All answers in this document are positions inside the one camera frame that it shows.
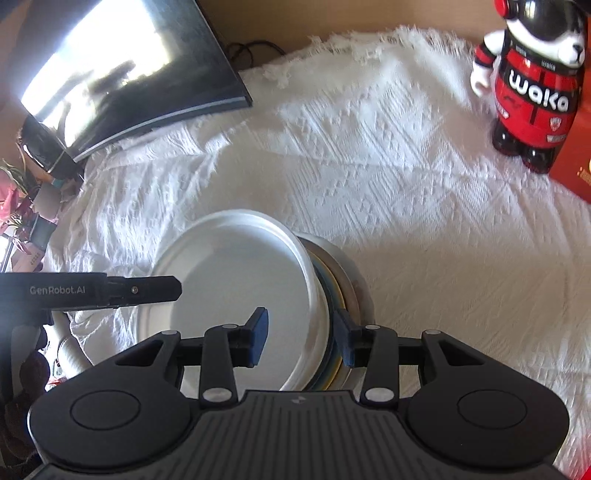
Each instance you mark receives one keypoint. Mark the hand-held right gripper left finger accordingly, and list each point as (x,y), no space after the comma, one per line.
(261,337)

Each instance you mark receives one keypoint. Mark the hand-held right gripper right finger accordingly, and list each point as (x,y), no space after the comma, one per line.
(344,344)

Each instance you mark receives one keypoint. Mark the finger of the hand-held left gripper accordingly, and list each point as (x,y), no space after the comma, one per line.
(147,290)

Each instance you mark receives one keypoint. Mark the stainless steel bowl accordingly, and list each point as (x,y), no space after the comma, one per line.
(348,290)

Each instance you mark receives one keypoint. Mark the white floral plate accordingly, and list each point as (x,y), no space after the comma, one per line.
(359,286)

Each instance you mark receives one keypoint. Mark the white plastic bowl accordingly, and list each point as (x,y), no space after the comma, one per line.
(231,277)

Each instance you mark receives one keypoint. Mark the dark cloth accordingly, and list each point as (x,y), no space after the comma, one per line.
(21,406)

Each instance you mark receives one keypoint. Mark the white woven tablecloth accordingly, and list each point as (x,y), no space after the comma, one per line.
(369,161)

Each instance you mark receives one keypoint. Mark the black curved monitor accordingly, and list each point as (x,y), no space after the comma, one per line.
(138,64)

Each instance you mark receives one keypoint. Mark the red snack bag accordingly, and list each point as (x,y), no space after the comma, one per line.
(575,157)

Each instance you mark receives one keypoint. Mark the red black panda figurine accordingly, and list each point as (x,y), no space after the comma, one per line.
(531,92)

